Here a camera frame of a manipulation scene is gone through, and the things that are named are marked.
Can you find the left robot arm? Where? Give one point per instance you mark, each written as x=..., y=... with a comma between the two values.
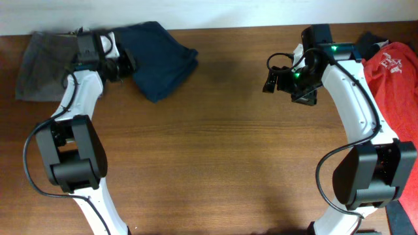
x=73, y=156

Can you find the folded grey shorts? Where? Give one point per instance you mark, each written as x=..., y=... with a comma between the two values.
x=43, y=72

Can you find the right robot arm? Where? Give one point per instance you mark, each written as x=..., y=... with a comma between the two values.
x=372, y=169

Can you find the navy blue shorts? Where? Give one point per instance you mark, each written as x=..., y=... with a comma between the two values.
x=164, y=63

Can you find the red printed t-shirt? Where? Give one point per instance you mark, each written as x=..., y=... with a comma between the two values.
x=391, y=75

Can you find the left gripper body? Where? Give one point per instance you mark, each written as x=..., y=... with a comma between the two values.
x=116, y=67

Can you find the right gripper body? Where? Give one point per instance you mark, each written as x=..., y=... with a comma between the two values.
x=301, y=85

